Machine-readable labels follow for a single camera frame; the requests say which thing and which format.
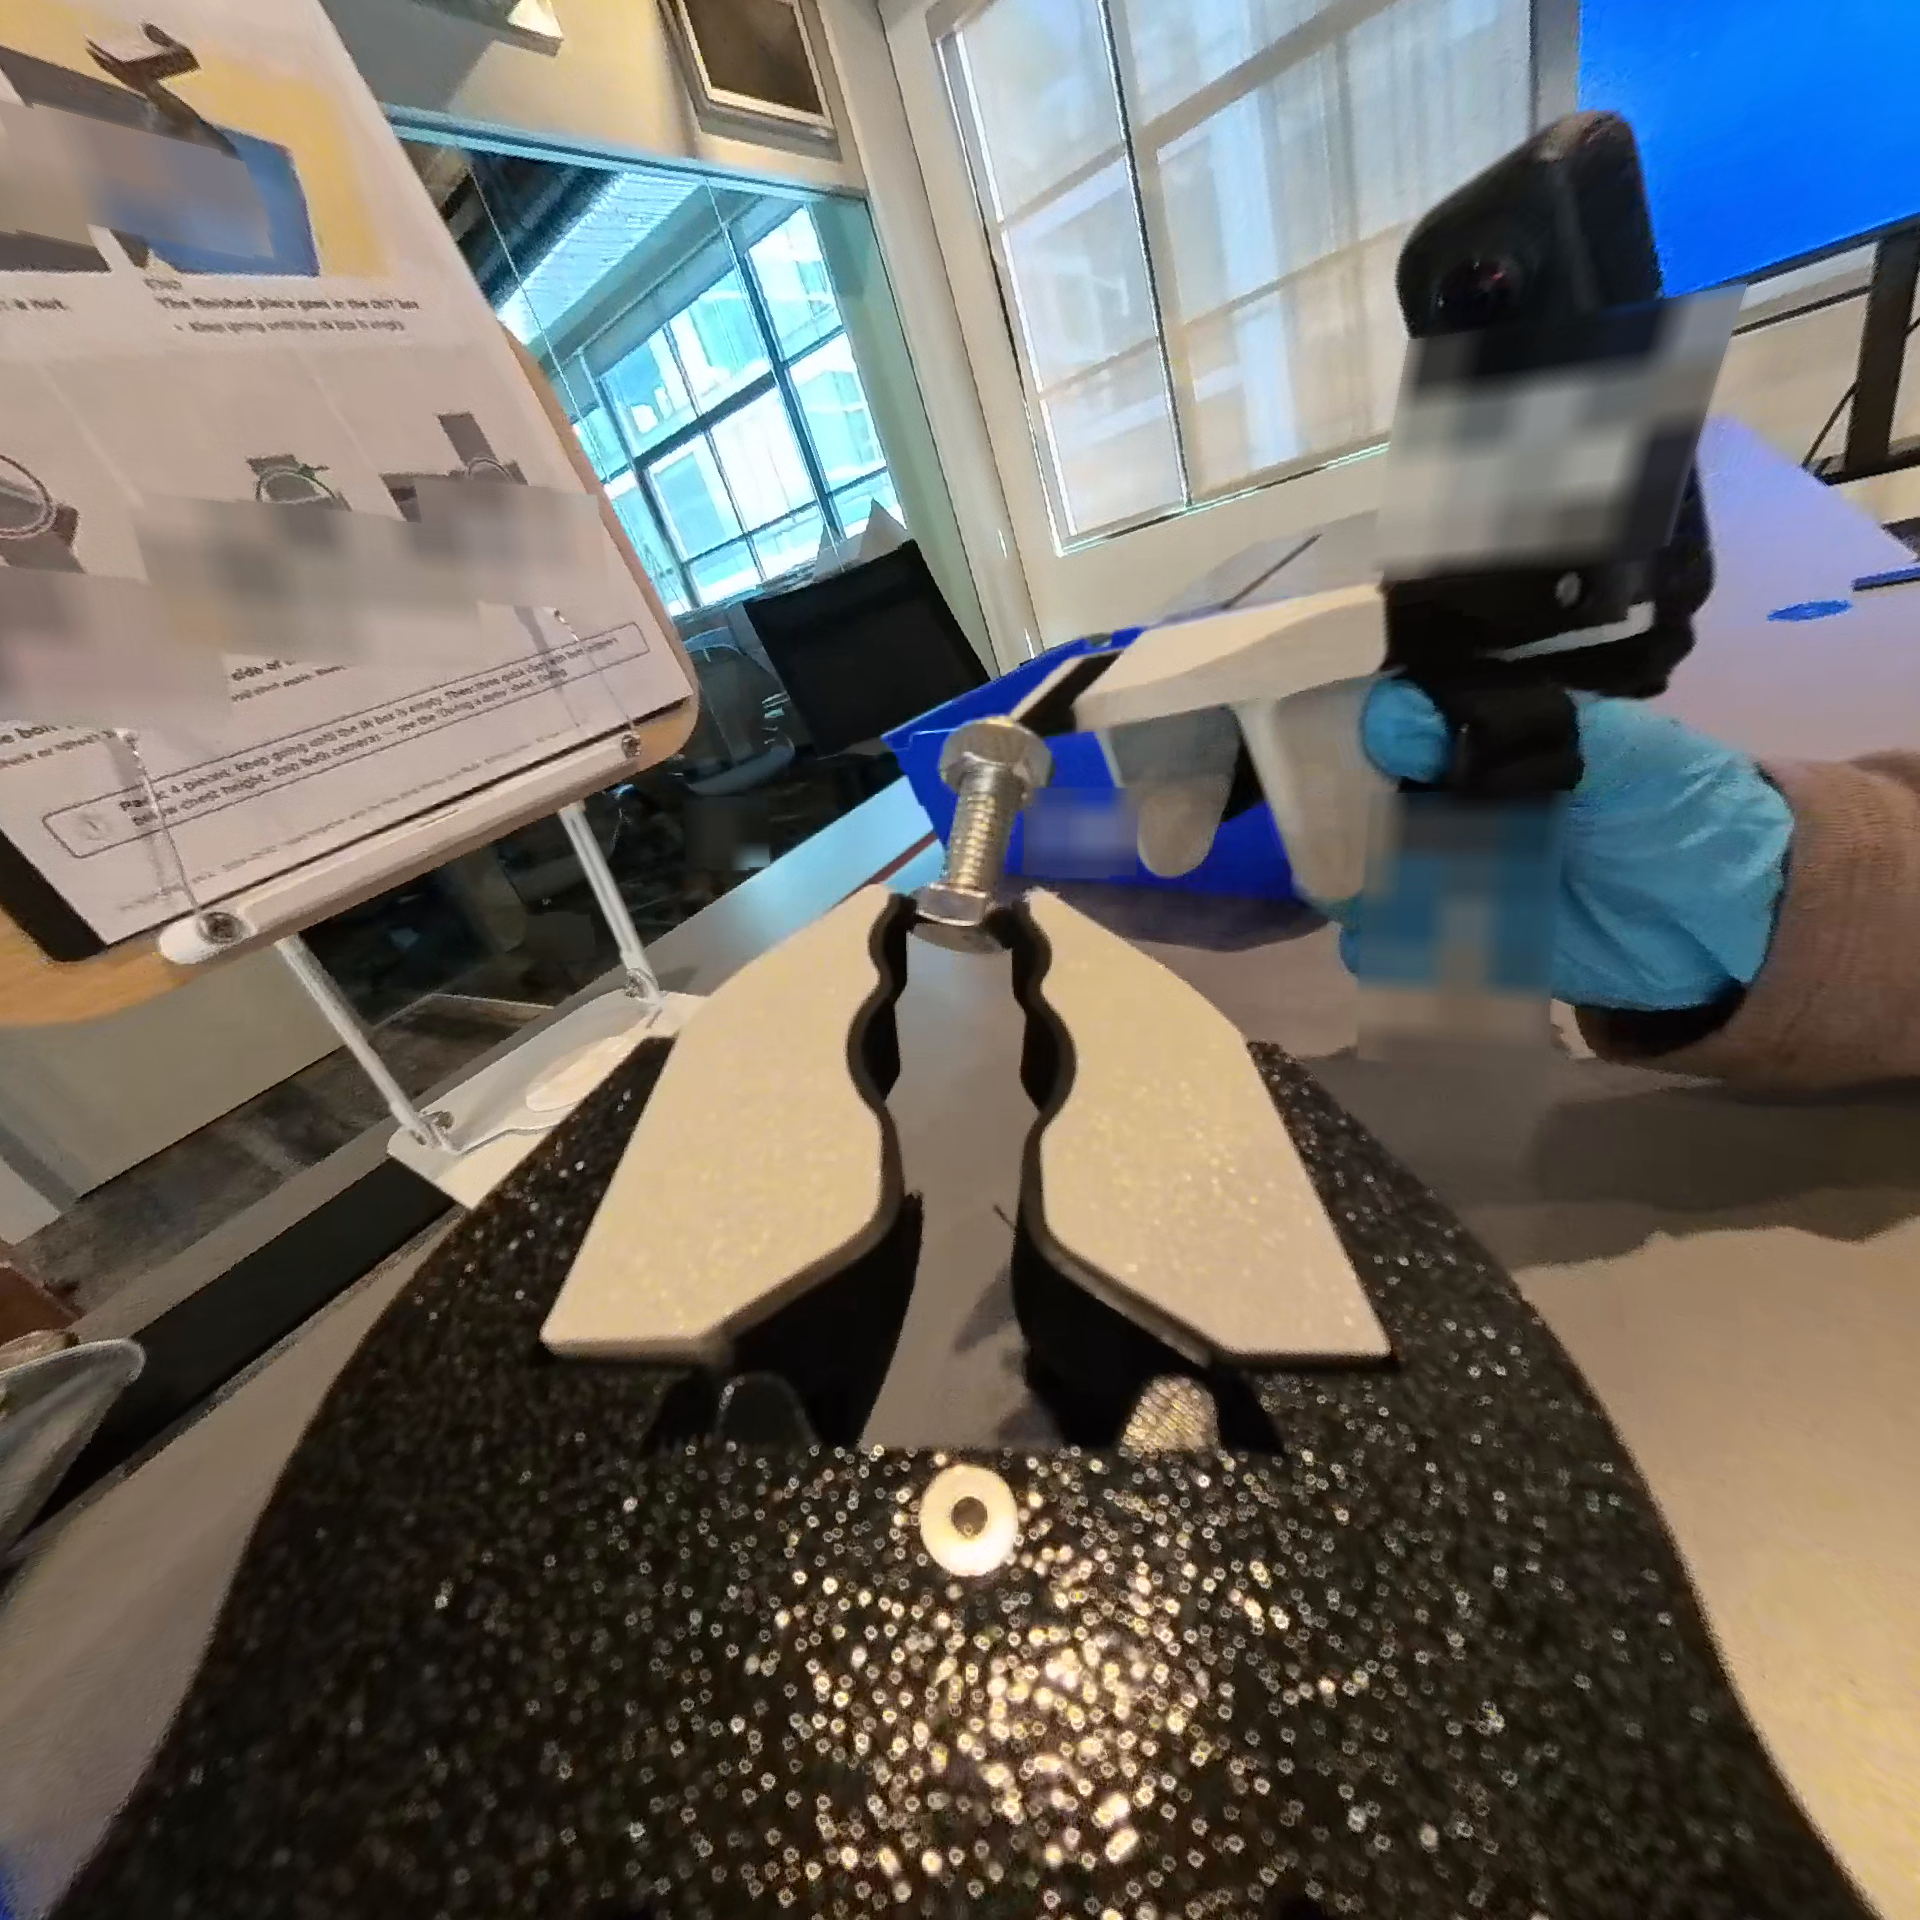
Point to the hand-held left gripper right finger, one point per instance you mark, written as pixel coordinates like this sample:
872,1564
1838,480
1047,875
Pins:
1201,1171

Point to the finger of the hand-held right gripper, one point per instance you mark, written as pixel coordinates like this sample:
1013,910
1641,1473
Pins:
1277,661
1306,578

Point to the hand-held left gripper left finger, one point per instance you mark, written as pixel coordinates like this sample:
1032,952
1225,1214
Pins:
721,1154

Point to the blue plastic bin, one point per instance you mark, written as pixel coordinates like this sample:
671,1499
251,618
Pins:
1259,861

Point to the silver hex nut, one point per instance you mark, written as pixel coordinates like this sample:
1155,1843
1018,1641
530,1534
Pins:
997,757

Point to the silver hex bolt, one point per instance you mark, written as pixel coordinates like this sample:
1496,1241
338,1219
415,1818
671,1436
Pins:
967,848

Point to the person's right forearm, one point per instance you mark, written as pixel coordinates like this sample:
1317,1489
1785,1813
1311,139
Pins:
1846,930

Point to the person's right hand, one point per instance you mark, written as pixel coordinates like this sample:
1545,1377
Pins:
1664,869

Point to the window with white blind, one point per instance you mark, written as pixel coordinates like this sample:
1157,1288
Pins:
1201,299

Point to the cluster of grey office chairs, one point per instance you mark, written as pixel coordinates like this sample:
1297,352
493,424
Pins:
751,779

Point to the black mesh office chair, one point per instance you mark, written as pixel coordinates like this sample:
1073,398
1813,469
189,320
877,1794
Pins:
869,645

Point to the printed instruction sheet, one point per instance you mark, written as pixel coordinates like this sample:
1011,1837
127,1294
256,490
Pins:
451,750

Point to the dark framed window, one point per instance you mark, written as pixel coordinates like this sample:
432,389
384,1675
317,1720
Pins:
721,451

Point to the black backing board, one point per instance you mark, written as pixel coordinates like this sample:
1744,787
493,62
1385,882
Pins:
54,914

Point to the grey metal clamp lever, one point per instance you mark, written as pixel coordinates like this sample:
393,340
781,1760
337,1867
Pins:
59,1424

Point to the framed wall vent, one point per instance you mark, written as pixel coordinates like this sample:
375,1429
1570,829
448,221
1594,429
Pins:
751,59

